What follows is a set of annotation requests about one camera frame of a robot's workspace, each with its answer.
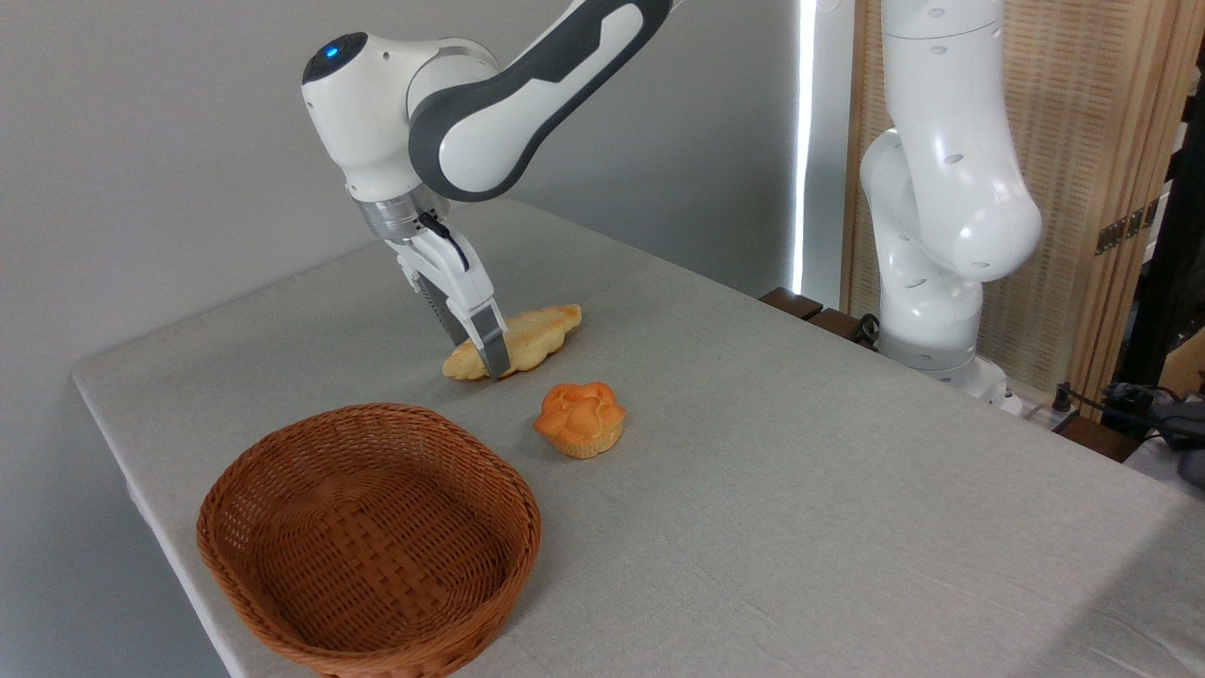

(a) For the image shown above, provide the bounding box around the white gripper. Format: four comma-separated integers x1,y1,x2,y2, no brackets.
381,215,511,380

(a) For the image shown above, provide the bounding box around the long braided bread loaf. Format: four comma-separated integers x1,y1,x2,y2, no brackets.
442,304,583,381

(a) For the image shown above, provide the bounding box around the brown wicker basket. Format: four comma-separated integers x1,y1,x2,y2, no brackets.
196,403,543,678

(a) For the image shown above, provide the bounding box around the orange flower-shaped muffin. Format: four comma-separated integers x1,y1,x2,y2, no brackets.
534,381,627,460

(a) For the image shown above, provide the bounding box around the dark brown wooden block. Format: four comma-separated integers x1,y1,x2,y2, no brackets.
808,308,878,349
759,286,825,321
1054,414,1142,463

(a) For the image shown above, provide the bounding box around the grey tablecloth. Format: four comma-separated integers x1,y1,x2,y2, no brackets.
73,200,1205,678

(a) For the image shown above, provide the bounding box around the bamboo folding screen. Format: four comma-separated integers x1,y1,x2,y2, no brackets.
841,0,1205,406

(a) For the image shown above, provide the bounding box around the metal screen hinge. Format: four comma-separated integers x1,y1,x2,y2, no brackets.
1095,198,1161,257

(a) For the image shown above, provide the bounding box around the black electronic device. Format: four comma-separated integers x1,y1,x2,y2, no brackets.
1100,381,1205,487

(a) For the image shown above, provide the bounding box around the black vertical stand pole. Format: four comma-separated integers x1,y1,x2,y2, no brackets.
1114,38,1205,389

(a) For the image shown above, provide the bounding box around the brown cardboard box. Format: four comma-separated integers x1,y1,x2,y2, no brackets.
1160,328,1205,398

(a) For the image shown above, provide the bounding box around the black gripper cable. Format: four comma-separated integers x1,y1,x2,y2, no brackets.
417,213,470,274

